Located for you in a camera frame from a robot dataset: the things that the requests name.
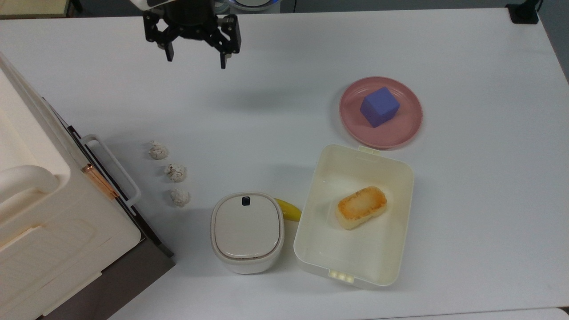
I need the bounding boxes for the copper latch strip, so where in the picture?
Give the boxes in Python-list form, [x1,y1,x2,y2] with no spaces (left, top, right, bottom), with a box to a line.
[81,164,120,200]

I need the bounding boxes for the yellow toy banana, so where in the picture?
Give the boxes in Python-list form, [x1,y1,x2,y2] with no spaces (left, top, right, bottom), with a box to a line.
[273,198,302,222]

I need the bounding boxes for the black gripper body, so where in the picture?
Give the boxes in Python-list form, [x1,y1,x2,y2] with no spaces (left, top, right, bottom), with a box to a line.
[162,0,218,39]

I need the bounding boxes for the purple cube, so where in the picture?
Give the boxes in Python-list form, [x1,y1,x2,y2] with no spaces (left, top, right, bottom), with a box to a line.
[359,86,401,128]

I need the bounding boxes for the pink plate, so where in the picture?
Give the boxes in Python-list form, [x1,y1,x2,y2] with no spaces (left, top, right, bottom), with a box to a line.
[339,76,423,150]

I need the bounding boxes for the wooden drawer with white handle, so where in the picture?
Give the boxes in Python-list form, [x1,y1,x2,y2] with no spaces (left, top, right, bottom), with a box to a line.
[42,98,175,258]

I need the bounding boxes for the cream open plastic bin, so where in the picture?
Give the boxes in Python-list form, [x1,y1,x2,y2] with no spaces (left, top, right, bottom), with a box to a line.
[293,144,415,289]

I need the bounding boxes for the white lidded canister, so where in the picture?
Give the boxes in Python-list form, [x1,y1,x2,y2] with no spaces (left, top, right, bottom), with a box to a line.
[210,192,285,275]

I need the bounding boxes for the black stand base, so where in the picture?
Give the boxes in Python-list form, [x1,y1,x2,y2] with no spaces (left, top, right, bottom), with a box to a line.
[506,0,541,25]

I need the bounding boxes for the white crumpled cookie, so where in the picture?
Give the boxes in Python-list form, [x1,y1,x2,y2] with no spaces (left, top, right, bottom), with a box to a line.
[164,163,187,183]
[170,188,191,208]
[148,140,169,160]

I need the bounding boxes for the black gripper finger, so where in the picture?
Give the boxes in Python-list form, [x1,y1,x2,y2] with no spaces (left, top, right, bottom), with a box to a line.
[207,14,242,69]
[143,10,178,62]

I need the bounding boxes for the toasted bread toy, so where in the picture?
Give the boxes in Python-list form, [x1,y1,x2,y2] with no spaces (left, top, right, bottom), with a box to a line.
[335,185,388,230]

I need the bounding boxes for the dark wood drawer cabinet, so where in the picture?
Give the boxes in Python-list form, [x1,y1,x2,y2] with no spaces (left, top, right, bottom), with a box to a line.
[40,236,176,320]

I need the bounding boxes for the wooden side desk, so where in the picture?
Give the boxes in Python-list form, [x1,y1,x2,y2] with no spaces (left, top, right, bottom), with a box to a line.
[0,0,83,19]

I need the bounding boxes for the white microwave oven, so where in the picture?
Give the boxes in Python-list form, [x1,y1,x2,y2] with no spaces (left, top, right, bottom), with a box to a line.
[0,51,142,318]

